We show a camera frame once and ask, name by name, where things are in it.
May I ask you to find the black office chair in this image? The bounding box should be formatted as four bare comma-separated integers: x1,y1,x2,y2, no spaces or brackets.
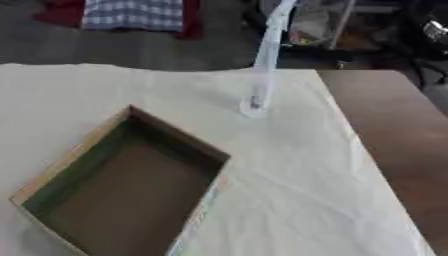
400,0,448,90

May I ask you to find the red cloth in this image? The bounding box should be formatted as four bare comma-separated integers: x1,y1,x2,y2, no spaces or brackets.
31,0,207,42

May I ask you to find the tan cardboard box green inside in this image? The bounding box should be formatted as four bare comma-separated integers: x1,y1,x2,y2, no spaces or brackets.
7,104,233,256

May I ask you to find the blue white checked cloth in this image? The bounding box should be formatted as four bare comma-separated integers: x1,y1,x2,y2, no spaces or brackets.
80,0,186,33

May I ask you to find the white frame storage rack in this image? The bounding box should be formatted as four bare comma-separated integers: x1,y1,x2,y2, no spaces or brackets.
255,0,406,52

